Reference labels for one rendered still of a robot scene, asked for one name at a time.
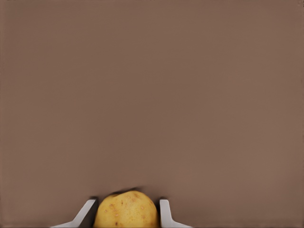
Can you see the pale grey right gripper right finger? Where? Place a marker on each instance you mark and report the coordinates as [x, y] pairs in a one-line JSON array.
[[165, 213]]

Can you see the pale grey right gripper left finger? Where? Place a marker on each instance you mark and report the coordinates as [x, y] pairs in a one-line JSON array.
[[82, 215]]

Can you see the yellow potato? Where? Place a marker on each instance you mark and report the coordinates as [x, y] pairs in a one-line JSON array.
[[127, 211]]

